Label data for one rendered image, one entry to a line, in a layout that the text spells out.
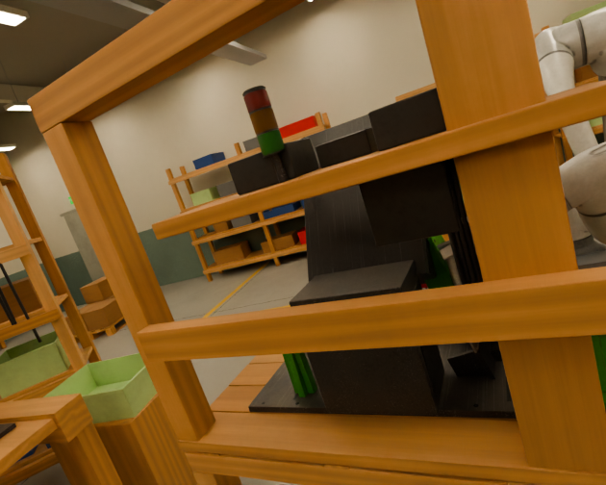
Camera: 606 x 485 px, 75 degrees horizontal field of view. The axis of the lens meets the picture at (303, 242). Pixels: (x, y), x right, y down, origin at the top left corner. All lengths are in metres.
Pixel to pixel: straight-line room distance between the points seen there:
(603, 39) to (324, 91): 5.66
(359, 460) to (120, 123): 8.26
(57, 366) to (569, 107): 3.16
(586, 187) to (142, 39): 0.98
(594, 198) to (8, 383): 3.28
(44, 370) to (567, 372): 3.05
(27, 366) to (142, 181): 5.89
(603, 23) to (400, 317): 1.04
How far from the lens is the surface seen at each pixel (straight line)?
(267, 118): 0.83
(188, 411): 1.32
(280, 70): 7.12
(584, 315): 0.74
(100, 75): 1.08
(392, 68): 6.70
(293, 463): 1.19
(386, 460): 1.04
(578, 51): 1.47
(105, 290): 7.50
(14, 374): 3.35
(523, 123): 0.66
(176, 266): 8.76
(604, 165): 1.04
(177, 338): 1.07
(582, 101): 0.66
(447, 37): 0.71
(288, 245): 6.84
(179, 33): 0.92
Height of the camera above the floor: 1.57
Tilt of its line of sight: 11 degrees down
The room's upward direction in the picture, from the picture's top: 18 degrees counter-clockwise
